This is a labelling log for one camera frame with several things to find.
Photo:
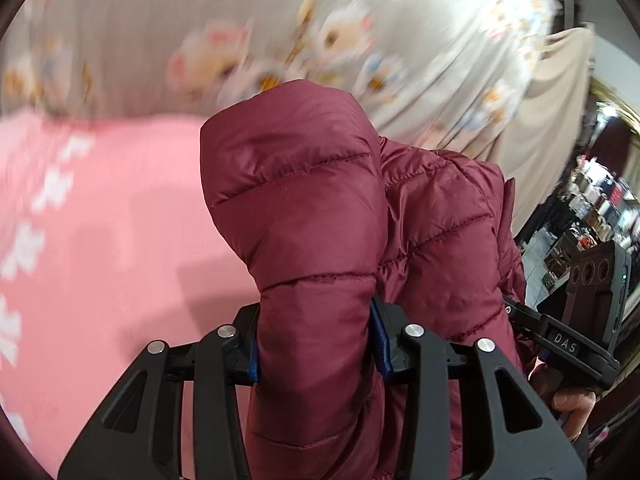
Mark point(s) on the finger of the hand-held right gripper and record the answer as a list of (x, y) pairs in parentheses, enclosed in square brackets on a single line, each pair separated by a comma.
[(522, 316)]

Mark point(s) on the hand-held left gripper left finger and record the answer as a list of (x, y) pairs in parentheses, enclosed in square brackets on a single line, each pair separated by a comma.
[(253, 360)]

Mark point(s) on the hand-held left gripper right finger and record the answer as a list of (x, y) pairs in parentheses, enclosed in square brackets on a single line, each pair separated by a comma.
[(382, 347)]

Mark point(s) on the maroon puffer jacket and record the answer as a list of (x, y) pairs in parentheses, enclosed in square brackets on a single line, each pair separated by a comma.
[(300, 210)]

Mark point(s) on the person's right hand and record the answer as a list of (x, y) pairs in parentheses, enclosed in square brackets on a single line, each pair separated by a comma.
[(575, 402)]

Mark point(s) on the cluttered dark shelf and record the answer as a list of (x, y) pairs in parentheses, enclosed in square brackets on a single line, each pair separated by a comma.
[(595, 200)]

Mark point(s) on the pink blanket with white print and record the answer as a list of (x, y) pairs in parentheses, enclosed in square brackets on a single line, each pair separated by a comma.
[(125, 235)]

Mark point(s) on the beige curtain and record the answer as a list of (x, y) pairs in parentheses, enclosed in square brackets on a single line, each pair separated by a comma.
[(550, 110)]

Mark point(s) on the grey floral bedsheet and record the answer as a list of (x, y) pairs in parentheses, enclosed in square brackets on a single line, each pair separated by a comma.
[(125, 35)]

